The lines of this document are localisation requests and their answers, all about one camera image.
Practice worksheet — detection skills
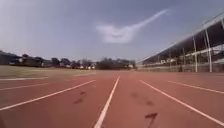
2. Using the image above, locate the row of trees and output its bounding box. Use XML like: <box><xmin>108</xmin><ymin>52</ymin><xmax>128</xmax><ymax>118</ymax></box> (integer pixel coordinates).
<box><xmin>50</xmin><ymin>56</ymin><xmax>136</xmax><ymax>71</ymax></box>

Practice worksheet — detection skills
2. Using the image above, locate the red running track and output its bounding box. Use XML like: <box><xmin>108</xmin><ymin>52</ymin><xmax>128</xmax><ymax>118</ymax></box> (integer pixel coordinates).
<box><xmin>0</xmin><ymin>69</ymin><xmax>224</xmax><ymax>128</ymax></box>

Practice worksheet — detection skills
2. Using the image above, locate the dry grass field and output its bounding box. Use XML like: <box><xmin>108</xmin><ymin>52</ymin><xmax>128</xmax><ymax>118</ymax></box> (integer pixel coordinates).
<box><xmin>0</xmin><ymin>64</ymin><xmax>108</xmax><ymax>80</ymax></box>

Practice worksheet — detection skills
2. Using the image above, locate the row of low buildings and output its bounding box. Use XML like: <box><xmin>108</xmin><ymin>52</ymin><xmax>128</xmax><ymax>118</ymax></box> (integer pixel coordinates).
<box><xmin>0</xmin><ymin>50</ymin><xmax>53</xmax><ymax>68</ymax></box>

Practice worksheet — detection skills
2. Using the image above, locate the covered grandstand building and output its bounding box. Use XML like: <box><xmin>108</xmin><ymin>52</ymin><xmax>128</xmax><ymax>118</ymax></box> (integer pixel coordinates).
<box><xmin>137</xmin><ymin>12</ymin><xmax>224</xmax><ymax>74</ymax></box>

